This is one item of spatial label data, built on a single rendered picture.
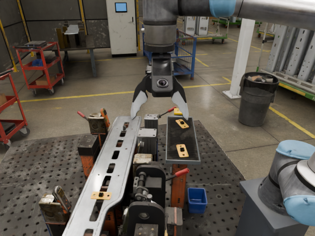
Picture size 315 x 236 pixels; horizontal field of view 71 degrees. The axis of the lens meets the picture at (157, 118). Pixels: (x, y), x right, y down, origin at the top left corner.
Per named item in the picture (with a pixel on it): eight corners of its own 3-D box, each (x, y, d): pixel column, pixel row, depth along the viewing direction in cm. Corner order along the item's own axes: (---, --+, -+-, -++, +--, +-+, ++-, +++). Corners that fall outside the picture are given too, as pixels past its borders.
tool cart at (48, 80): (46, 83, 492) (34, 38, 444) (66, 83, 493) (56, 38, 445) (28, 98, 421) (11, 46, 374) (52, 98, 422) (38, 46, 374)
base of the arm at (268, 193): (283, 179, 87) (290, 159, 82) (315, 210, 74) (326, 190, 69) (249, 185, 84) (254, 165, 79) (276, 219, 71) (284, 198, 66)
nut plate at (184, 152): (176, 145, 96) (176, 143, 96) (184, 144, 97) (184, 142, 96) (179, 157, 89) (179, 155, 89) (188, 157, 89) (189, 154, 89)
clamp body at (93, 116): (95, 154, 164) (88, 111, 146) (115, 154, 163) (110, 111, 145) (91, 163, 155) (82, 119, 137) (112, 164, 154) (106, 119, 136)
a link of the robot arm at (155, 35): (177, 25, 46) (138, 25, 46) (176, 48, 48) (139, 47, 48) (176, 22, 53) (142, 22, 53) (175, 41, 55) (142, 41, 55)
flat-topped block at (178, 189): (169, 195, 130) (172, 131, 108) (183, 195, 130) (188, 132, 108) (169, 210, 121) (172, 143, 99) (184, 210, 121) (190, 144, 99)
